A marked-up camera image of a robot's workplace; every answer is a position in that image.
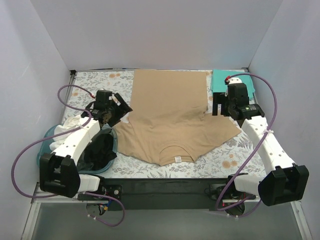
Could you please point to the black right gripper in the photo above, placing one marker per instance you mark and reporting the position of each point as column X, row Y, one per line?
column 222, row 107

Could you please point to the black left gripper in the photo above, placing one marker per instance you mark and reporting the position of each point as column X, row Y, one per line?
column 121, row 110

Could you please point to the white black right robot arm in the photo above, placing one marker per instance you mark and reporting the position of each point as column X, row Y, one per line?
column 285, row 181

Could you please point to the folded teal t shirt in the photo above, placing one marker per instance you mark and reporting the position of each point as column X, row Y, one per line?
column 218, row 85

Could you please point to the tan t shirt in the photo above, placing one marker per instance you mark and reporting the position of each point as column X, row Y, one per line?
column 169, row 121

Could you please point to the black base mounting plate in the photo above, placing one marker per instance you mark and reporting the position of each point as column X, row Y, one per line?
column 164, row 193

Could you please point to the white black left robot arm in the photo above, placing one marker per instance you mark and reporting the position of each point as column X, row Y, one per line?
column 75, row 165

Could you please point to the aluminium extrusion rail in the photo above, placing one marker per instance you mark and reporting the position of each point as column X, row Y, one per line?
column 41, row 197

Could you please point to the teal translucent laundry basket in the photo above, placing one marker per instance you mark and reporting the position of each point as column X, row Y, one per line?
column 44, row 149

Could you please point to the black crumpled t shirt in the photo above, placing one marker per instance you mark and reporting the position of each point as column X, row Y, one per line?
column 100, row 154

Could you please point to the white crumpled t shirt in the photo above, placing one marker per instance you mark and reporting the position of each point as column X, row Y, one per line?
column 69, row 126

